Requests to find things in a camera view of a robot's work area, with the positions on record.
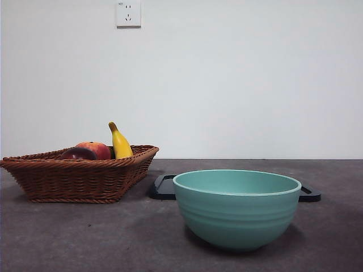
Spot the teal ribbed bowl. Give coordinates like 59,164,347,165
172,169,302,252

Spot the dark red plum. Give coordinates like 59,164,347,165
60,147,98,160

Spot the black rectangular tray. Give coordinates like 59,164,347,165
148,174,322,202

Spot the yellow banana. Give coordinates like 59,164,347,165
108,121,134,159

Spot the red yellow apple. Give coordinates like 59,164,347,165
75,141,112,160

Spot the brown wicker basket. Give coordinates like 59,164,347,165
0,144,160,204

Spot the white wall socket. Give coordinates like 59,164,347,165
116,0,142,28

